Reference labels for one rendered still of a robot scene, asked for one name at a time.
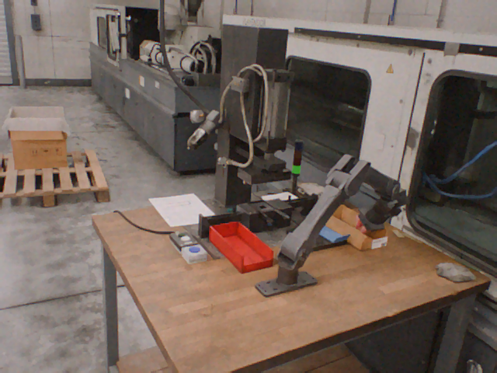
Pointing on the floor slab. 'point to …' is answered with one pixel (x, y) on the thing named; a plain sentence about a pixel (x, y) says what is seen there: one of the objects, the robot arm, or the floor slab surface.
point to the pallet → (52, 179)
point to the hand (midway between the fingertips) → (359, 231)
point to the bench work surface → (315, 360)
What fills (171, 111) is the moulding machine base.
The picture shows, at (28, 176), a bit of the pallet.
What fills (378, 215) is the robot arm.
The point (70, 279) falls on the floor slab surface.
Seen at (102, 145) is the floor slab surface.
